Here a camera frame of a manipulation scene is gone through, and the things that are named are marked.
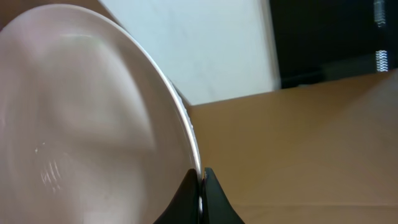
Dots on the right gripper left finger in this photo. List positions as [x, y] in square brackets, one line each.
[184, 207]

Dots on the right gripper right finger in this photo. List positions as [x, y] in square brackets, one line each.
[216, 206]

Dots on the white plate with green stain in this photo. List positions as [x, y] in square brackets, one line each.
[92, 131]

